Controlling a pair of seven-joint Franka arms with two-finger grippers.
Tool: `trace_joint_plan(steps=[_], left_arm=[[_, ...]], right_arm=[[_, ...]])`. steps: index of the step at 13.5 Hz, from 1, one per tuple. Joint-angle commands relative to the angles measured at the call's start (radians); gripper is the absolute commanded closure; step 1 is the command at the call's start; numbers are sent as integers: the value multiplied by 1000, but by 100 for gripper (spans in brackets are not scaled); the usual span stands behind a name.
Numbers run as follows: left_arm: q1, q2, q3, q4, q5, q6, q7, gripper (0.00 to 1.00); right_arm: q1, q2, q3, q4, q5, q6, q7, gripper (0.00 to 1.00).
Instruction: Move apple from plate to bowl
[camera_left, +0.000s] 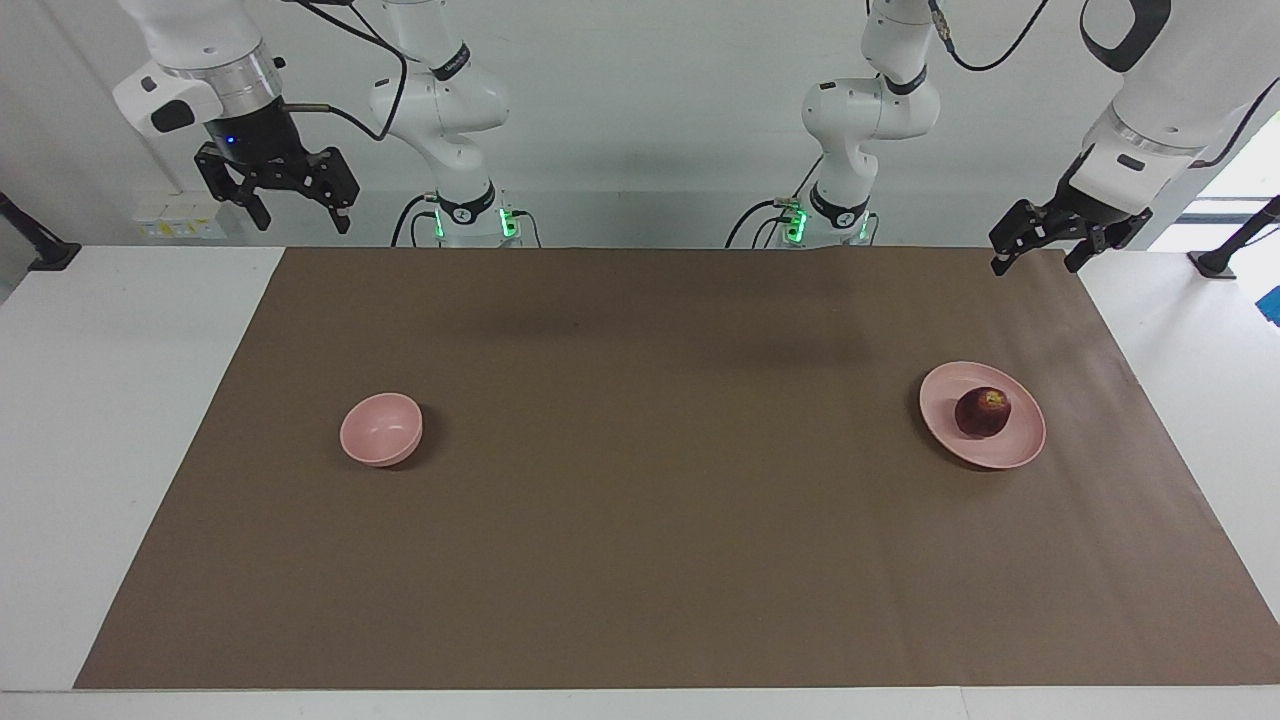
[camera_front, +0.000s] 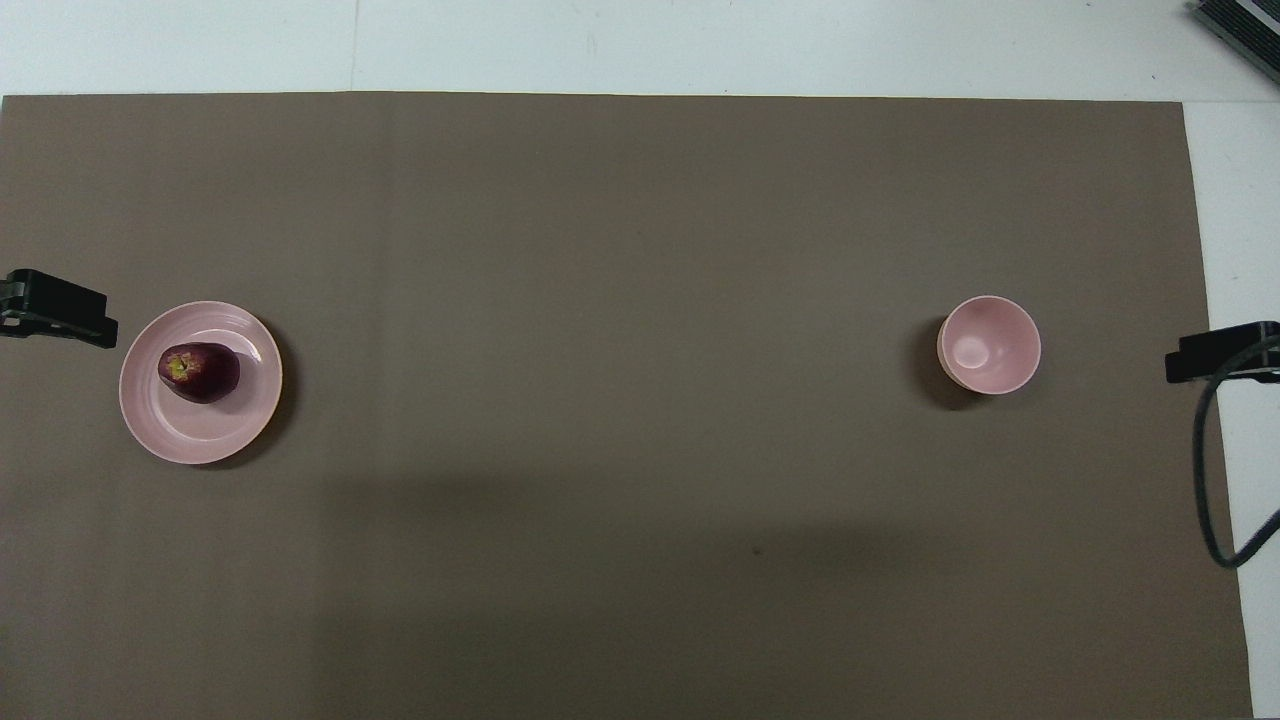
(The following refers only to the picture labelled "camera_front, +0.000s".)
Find red apple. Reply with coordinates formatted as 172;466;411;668
158;342;241;405

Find grey ribbed device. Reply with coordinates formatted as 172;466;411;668
1188;0;1280;86

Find brown table mat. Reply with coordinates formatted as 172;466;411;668
0;92;1253;720

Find pink plate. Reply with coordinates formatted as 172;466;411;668
119;301;284;466

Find pink bowl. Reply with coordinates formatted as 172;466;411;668
937;295;1042;396

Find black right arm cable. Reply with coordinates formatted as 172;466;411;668
1192;335;1280;569

